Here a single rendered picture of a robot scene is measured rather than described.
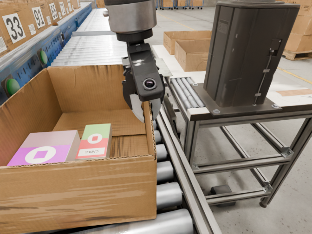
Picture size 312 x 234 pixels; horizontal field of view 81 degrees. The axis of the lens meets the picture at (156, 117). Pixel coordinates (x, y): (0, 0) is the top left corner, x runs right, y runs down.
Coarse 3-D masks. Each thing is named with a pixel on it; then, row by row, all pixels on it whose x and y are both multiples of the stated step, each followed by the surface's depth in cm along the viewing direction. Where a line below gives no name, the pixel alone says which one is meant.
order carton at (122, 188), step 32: (32, 96) 47; (64, 96) 60; (96, 96) 62; (0, 128) 35; (32, 128) 46; (64, 128) 56; (128, 128) 56; (0, 160) 35; (96, 160) 24; (128, 160) 25; (0, 192) 26; (32, 192) 27; (64, 192) 27; (96, 192) 28; (128, 192) 29; (0, 224) 30; (32, 224) 31; (64, 224) 32; (96, 224) 34
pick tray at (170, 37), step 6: (168, 36) 125; (174, 36) 144; (180, 36) 144; (186, 36) 145; (192, 36) 146; (198, 36) 146; (204, 36) 147; (210, 36) 146; (168, 42) 126; (174, 42) 119; (168, 48) 127; (174, 48) 121; (174, 54) 124
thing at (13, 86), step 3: (9, 81) 65; (12, 81) 66; (15, 81) 68; (9, 84) 64; (12, 84) 65; (15, 84) 67; (18, 84) 69; (9, 87) 64; (12, 87) 65; (15, 87) 67; (18, 87) 69; (9, 90) 64; (12, 90) 65; (15, 90) 67; (9, 93) 65; (12, 93) 65
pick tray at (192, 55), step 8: (176, 40) 115; (184, 40) 115; (192, 40) 116; (200, 40) 117; (208, 40) 117; (176, 48) 112; (184, 48) 118; (192, 48) 119; (200, 48) 119; (208, 48) 120; (176, 56) 113; (184, 56) 95; (192, 56) 93; (200, 56) 94; (184, 64) 97; (192, 64) 96; (200, 64) 96
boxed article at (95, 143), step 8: (88, 128) 51; (96, 128) 51; (104, 128) 51; (88, 136) 48; (96, 136) 48; (104, 136) 48; (80, 144) 46; (88, 144) 46; (96, 144) 46; (104, 144) 46; (80, 152) 43; (88, 152) 43; (96, 152) 43; (104, 152) 43
